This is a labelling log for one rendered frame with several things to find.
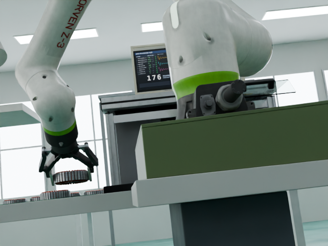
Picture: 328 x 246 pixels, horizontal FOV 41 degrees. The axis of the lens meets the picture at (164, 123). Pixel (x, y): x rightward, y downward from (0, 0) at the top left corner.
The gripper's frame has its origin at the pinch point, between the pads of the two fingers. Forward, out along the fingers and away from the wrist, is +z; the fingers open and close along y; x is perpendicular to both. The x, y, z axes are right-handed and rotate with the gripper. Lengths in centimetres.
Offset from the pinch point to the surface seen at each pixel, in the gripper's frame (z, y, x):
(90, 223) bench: 346, 18, -175
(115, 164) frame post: 14.7, -14.4, -13.7
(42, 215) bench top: -5.4, 7.7, 16.2
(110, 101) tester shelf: 3.5, -14.8, -35.0
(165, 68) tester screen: -2, -38, -45
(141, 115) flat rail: 5.6, -26.1, -28.4
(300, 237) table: 121, -119, -23
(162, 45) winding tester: -7, -38, -53
